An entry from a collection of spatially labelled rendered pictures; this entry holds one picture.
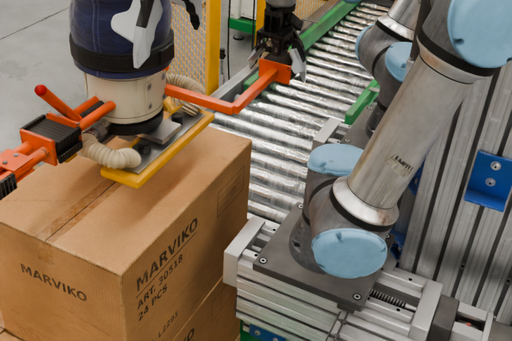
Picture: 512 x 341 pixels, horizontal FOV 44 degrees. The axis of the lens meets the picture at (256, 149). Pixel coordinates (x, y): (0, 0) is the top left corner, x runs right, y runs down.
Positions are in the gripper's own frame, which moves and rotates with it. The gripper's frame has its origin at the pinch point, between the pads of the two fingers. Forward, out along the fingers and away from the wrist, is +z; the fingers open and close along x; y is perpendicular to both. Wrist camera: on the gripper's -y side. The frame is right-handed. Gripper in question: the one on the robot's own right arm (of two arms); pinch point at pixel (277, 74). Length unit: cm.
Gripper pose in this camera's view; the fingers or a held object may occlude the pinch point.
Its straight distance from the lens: 163.5
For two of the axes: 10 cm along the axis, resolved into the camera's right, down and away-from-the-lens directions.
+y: -4.4, 4.8, -7.6
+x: 9.0, 2.9, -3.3
